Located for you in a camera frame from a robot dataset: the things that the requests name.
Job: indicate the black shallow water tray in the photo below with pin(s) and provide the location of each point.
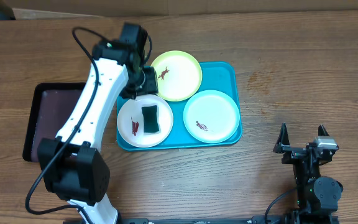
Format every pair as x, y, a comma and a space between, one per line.
52, 105

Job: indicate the green white sponge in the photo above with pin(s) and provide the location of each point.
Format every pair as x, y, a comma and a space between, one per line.
150, 116

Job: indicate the yellow-green plate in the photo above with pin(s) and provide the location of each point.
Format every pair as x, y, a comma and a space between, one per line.
179, 75

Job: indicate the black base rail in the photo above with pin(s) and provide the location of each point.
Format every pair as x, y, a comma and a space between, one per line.
254, 220

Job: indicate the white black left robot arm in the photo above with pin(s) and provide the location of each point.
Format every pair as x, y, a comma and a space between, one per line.
71, 163

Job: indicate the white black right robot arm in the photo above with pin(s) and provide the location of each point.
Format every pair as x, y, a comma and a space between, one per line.
317, 195

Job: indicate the teal plastic tray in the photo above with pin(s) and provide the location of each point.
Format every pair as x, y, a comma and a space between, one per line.
217, 76

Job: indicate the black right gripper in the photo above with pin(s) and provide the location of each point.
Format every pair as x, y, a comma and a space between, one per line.
293, 153

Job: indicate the light blue plate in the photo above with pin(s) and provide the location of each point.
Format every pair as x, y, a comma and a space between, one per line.
211, 116

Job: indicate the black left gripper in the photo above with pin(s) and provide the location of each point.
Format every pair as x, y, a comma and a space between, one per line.
150, 88

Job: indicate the white plate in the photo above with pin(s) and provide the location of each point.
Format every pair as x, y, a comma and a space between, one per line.
130, 122

